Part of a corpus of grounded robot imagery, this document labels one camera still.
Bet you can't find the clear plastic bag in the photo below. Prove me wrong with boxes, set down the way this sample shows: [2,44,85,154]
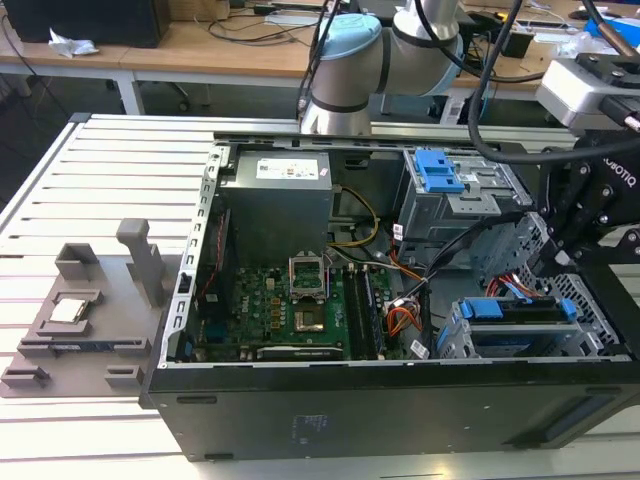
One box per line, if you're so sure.
[553,33,594,59]

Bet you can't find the grey metal optical drive bay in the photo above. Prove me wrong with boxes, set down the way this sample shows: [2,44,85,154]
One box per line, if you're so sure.
[398,148,532,254]

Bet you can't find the blue cardboard box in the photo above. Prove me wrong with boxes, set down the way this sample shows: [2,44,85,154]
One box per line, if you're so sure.
[584,15,640,40]

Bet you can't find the yellow and black wire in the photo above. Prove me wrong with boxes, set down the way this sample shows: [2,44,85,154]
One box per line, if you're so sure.
[328,184,382,250]

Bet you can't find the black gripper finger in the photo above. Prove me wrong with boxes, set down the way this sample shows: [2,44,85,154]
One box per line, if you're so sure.
[554,202,640,269]
[547,158,601,236]

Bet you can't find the hanging blue cable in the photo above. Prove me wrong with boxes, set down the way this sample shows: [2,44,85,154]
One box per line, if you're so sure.
[477,59,502,122]

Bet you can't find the grey power supply unit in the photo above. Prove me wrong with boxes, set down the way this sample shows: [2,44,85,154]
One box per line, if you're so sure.
[218,149,335,254]

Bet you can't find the metal socket cover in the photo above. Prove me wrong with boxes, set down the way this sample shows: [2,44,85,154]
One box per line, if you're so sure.
[288,254,329,305]

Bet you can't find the silver CPU chip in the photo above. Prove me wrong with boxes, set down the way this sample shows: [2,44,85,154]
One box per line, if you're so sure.
[48,297,92,325]

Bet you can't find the thin red wire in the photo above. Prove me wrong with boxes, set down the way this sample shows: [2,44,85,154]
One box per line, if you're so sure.
[207,234,233,302]

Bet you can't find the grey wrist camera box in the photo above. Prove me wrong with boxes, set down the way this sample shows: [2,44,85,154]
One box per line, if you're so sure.
[537,53,640,136]

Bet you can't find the thick black gripper cable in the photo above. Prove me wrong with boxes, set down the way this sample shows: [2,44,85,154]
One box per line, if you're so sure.
[467,0,640,167]

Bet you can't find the grey white wire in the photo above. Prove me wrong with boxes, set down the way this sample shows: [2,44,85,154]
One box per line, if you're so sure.
[327,246,402,272]

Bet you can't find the red multicolour disk power wire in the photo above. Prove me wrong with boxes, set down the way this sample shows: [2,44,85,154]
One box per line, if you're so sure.
[486,272,557,303]

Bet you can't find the black graphics card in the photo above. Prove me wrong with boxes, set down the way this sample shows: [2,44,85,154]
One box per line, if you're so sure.
[255,344,347,363]

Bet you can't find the orange wire bundle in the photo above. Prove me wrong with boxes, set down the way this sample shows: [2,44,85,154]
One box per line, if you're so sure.
[385,294,427,337]

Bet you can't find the hard disk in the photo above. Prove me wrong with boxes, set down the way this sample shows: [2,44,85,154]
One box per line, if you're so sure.
[458,295,580,356]

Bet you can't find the black arm base cable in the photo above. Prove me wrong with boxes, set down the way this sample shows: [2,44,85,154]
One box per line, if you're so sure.
[296,0,342,121]

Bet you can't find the thick black wire bundle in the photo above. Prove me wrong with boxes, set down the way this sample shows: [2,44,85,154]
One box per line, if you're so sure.
[417,212,521,291]

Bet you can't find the green motherboard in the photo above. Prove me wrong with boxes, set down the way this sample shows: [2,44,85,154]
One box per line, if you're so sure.
[196,263,387,362]

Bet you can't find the dark RAM stick blue label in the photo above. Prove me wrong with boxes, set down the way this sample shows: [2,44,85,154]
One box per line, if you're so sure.
[49,340,142,352]

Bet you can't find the large black box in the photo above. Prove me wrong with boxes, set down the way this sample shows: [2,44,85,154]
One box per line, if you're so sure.
[3,0,172,50]

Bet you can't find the grey metal disk bay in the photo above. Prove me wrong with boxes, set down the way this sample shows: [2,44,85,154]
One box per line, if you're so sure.
[433,272,626,362]

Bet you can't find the small black box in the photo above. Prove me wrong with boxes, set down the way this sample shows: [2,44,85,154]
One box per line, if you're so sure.
[501,30,535,58]

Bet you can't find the blue plastic bay latch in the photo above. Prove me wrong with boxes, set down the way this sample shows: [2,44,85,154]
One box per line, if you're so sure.
[413,148,467,194]

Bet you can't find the crumpled white paper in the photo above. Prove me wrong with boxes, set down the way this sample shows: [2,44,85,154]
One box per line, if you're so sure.
[47,26,100,57]

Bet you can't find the CPU socket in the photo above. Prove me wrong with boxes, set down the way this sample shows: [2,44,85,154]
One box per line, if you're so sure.
[292,307,328,335]

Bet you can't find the black loose desk cable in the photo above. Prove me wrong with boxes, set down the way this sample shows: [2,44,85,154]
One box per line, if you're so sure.
[206,13,324,47]

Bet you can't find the grey parts rack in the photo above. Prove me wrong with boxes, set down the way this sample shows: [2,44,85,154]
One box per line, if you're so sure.
[0,217,167,400]

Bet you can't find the blue disk data wire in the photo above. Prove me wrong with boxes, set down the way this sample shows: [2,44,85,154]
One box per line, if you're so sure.
[503,278,533,305]

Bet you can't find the black open PC case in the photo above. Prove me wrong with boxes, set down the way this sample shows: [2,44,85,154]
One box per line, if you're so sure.
[138,130,640,464]

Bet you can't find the black RAM stick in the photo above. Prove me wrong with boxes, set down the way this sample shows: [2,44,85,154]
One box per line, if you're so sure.
[344,267,370,360]

